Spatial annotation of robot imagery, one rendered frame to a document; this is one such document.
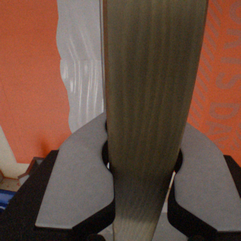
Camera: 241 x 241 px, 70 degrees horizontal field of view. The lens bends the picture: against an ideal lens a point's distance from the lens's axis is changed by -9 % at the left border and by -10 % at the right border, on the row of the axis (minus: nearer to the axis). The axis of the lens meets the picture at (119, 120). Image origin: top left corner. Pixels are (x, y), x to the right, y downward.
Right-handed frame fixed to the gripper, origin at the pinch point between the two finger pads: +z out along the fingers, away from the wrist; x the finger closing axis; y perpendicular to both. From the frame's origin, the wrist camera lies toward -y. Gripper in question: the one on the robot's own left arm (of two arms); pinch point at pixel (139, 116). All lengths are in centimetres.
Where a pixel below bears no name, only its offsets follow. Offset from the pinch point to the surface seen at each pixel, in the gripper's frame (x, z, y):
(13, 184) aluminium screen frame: -24.9, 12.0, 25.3
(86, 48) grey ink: -6.1, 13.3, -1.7
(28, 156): -19.6, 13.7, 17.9
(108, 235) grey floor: -23, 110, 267
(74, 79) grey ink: -8.1, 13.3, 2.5
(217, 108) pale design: 12.7, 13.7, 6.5
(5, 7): -16.6, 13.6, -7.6
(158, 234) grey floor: 48, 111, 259
